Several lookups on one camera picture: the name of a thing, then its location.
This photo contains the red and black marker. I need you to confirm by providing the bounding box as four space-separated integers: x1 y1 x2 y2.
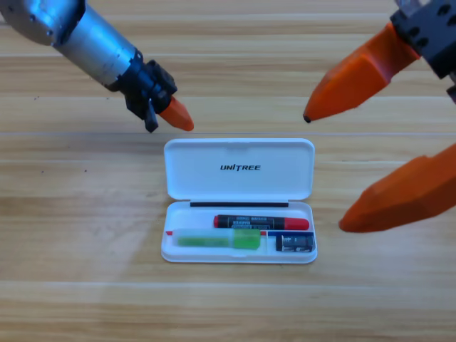
212 214 311 232

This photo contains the white Unitree pencil case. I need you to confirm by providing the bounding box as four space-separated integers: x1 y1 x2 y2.
160 138 318 264

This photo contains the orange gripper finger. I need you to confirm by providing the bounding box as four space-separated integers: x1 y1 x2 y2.
338 142 456 234

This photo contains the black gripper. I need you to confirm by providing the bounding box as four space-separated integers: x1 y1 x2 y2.
106 52 195 134
302 0 456 125

